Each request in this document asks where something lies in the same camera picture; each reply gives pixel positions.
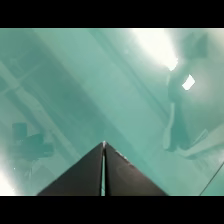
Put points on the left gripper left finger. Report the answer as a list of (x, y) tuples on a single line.
[(81, 176)]

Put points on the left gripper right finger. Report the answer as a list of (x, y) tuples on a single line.
[(128, 176)]

